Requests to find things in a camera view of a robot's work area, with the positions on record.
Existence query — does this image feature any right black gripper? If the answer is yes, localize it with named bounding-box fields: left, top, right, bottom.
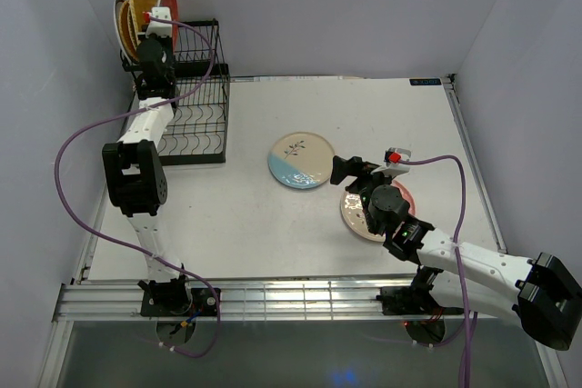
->
left=331, top=155, right=397, bottom=234

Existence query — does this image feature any cream blue plate with sprig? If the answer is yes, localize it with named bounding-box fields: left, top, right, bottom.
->
left=267, top=132, right=335, bottom=190

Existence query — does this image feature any round orange woven plate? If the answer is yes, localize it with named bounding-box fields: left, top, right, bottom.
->
left=117, top=0, right=136, bottom=64

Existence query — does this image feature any square orange woven plate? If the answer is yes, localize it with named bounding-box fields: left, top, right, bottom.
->
left=129, top=0, right=156, bottom=48

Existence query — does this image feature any red plate blue flower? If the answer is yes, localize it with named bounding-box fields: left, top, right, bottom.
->
left=156, top=0, right=179, bottom=50

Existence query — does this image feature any white plate green maroon rim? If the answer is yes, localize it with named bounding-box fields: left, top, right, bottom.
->
left=114, top=0, right=126, bottom=57

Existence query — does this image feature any round yellow green woven plate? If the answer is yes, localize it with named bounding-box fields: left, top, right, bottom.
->
left=125, top=5, right=138, bottom=61

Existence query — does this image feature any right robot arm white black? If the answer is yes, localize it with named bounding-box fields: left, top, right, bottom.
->
left=330, top=149, right=581, bottom=351

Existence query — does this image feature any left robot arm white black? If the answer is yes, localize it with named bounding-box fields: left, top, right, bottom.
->
left=102, top=35, right=193, bottom=315

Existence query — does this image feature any cream pink plate with sprig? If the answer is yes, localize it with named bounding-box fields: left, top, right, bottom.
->
left=340, top=181, right=416, bottom=243

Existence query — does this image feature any blue label sticker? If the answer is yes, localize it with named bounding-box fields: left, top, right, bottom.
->
left=409, top=78, right=442, bottom=86

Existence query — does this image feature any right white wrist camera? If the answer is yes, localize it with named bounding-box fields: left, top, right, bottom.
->
left=372, top=147, right=412, bottom=178

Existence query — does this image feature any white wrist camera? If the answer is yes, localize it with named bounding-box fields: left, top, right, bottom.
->
left=143, top=6, right=173, bottom=38
left=372, top=147, right=412, bottom=178

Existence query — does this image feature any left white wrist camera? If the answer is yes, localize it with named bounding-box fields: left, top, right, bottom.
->
left=143, top=6, right=173, bottom=38

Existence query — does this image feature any black wire dish rack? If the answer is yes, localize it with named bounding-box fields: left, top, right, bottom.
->
left=123, top=19, right=230, bottom=165

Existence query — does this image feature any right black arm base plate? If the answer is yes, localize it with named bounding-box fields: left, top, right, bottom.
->
left=376, top=286, right=463, bottom=316

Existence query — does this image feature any aluminium front rail frame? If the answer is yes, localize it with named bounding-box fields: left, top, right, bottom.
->
left=52, top=276, right=547, bottom=323

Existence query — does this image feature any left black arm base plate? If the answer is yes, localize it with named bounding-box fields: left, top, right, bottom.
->
left=139, top=288, right=222, bottom=318

